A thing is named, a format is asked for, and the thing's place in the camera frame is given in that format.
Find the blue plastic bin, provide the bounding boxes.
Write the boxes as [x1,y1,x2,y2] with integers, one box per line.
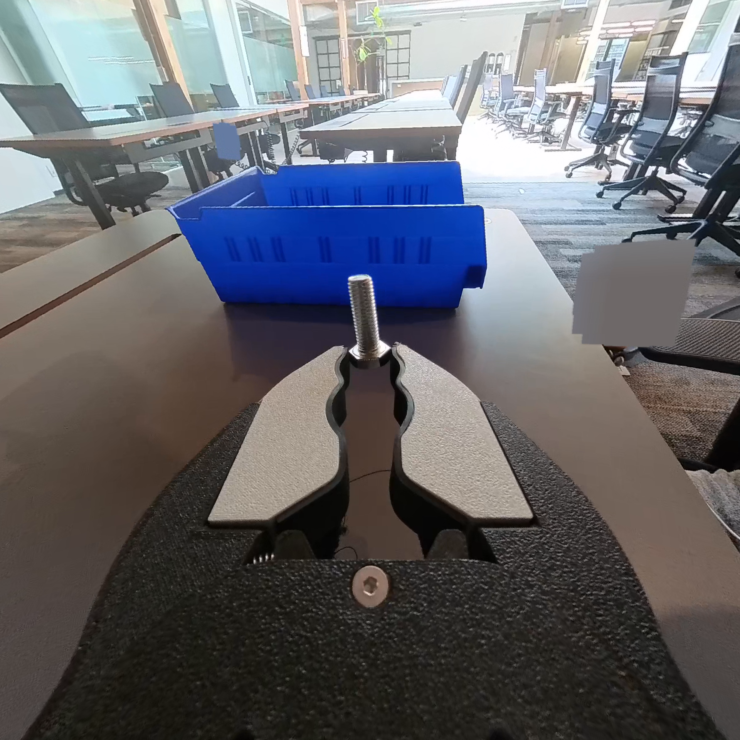
[166,161,486,308]

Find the blue jeans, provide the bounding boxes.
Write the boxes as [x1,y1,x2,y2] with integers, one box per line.
[688,468,740,550]

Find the wooden top office desk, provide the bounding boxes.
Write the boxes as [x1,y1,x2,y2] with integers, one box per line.
[0,106,278,231]
[515,78,740,151]

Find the steel hex bolt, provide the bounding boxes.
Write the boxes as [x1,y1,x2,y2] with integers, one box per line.
[348,274,390,372]

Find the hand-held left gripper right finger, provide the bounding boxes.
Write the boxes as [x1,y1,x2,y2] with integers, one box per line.
[391,344,536,529]

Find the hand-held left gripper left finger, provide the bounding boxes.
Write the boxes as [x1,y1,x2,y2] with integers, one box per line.
[207,346,350,528]

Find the row of black office chairs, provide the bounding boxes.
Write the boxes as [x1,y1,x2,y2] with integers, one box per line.
[442,51,740,261]

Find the green potted plant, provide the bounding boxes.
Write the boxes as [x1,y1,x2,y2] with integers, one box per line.
[355,6,394,64]

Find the black mesh office chair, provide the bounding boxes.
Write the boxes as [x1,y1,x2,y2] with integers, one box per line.
[604,301,740,472]
[149,81,196,116]
[0,82,170,216]

